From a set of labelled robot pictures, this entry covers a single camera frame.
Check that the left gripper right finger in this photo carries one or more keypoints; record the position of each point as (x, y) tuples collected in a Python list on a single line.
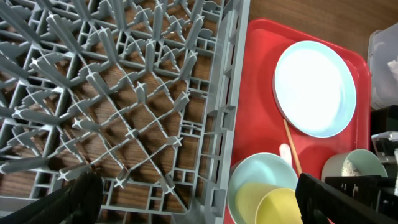
[(351, 200)]

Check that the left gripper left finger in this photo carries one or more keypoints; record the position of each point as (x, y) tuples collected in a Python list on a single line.
[(79, 202)]

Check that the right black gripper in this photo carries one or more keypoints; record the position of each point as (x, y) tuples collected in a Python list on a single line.
[(385, 147)]

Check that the green bowl with rice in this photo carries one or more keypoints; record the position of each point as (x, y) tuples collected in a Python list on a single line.
[(358, 162)]

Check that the yellow plastic cup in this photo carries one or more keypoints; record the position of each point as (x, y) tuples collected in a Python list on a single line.
[(259, 203)]

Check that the black waste bin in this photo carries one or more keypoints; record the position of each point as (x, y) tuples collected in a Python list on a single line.
[(383, 120)]

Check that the clear plastic waste bin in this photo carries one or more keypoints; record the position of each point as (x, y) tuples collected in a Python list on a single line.
[(382, 61)]

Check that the grey dishwasher rack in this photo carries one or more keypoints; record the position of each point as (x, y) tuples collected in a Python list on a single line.
[(144, 93)]

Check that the wooden chopstick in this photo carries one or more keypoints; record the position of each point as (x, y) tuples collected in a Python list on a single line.
[(293, 148)]

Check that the light blue round plate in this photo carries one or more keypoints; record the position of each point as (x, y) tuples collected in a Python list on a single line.
[(314, 89)]

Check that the white plastic fork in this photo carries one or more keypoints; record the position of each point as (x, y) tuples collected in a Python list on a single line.
[(286, 153)]

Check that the light blue bowl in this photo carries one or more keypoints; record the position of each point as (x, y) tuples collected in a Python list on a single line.
[(263, 168)]

